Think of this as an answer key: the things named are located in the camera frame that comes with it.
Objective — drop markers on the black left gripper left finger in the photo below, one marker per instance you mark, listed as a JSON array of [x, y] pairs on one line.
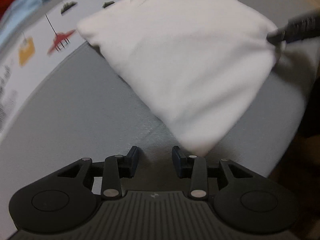
[[116, 167]]

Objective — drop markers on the white small garment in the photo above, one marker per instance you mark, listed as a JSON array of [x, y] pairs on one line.
[[197, 64]]

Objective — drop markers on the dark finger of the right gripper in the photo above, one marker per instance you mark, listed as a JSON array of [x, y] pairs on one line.
[[297, 29]]

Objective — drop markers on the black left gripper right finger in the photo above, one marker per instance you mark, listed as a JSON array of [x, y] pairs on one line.
[[193, 168]]

